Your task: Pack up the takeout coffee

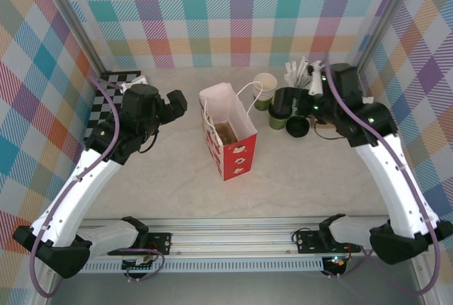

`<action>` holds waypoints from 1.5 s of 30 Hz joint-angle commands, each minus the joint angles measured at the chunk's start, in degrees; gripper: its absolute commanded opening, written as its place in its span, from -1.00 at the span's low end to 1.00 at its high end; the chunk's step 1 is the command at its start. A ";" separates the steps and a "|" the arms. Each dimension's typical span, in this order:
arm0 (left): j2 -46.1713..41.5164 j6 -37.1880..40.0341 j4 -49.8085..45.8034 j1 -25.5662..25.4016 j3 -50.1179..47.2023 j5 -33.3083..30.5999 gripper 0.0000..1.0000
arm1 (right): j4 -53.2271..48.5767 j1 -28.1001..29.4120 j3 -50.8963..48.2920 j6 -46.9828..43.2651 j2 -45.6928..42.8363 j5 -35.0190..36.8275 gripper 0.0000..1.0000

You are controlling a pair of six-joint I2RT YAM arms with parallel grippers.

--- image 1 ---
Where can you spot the white wrapped straw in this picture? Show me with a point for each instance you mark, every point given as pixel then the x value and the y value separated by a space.
pixel 289 71
pixel 302 69

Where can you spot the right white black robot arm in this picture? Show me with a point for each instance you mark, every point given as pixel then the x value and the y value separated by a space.
pixel 389 177

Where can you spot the aluminium frame post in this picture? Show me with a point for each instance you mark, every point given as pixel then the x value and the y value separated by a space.
pixel 79 18
pixel 385 18

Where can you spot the small electronics board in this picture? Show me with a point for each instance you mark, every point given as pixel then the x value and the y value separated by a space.
pixel 338 262
pixel 139 264

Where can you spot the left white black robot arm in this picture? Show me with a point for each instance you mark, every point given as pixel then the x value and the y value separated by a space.
pixel 81 191

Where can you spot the single green paper cup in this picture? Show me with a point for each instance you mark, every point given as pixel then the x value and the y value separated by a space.
pixel 279 124

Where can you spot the white red paper gift bag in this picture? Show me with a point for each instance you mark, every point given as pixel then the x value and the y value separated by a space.
pixel 240 156

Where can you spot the brown cardboard cup carrier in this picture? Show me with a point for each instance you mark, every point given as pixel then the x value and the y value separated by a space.
pixel 226 134

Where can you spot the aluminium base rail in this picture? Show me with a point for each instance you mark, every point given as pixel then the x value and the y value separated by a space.
pixel 230 239

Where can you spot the black grey chessboard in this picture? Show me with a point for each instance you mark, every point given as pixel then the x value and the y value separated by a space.
pixel 101 103

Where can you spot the stack of green paper cups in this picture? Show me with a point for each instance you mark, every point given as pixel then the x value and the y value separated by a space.
pixel 265 85

